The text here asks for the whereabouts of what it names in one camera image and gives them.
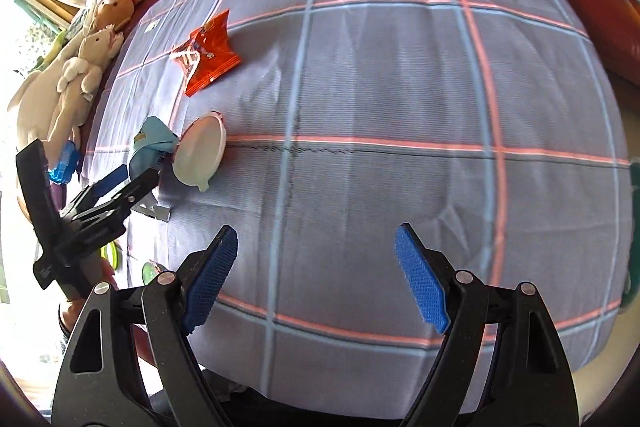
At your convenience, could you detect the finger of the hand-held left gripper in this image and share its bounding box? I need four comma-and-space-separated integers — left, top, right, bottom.
62, 164, 128, 218
70, 168, 161, 228

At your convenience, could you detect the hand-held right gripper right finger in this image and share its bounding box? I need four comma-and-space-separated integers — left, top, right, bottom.
394, 223, 581, 427

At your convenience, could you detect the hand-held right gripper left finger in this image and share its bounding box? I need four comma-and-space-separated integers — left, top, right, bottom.
50, 224, 239, 427

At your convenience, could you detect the blue snack wrapper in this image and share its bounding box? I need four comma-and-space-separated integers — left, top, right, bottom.
127, 117, 180, 222

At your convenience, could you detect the blue toy car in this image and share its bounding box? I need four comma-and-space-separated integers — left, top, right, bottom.
47, 142, 82, 184

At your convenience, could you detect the large white plush toy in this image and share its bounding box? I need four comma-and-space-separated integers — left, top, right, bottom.
7, 67, 61, 148

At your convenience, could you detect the white rabbit plush toy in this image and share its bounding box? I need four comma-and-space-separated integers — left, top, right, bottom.
47, 27, 123, 142

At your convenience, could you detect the orange snack wrapper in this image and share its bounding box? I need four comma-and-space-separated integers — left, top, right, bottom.
170, 9, 241, 98

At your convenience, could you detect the brown bear plush toy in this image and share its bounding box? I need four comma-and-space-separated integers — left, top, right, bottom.
92, 0, 136, 32

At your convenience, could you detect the grey plaid cloth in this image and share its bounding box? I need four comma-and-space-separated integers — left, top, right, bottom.
80, 0, 631, 375

